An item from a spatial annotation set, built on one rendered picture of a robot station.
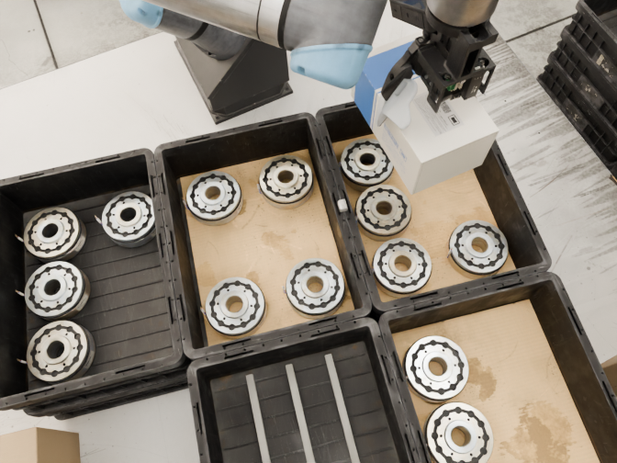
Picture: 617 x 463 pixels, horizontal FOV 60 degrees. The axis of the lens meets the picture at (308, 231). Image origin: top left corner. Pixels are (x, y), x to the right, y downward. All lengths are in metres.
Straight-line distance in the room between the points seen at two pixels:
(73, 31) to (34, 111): 1.24
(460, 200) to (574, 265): 0.30
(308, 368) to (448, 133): 0.45
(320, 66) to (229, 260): 0.53
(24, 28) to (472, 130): 2.32
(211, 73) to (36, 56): 1.52
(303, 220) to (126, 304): 0.35
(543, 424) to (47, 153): 1.16
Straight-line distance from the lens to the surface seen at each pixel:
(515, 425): 0.96
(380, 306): 0.85
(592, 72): 1.85
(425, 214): 1.03
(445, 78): 0.68
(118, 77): 1.46
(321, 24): 0.55
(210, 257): 1.00
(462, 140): 0.75
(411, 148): 0.73
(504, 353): 0.98
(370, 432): 0.92
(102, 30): 2.64
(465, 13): 0.61
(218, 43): 1.15
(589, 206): 1.30
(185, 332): 0.86
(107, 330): 1.01
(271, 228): 1.01
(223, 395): 0.94
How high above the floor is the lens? 1.74
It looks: 66 degrees down
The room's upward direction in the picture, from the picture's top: 4 degrees counter-clockwise
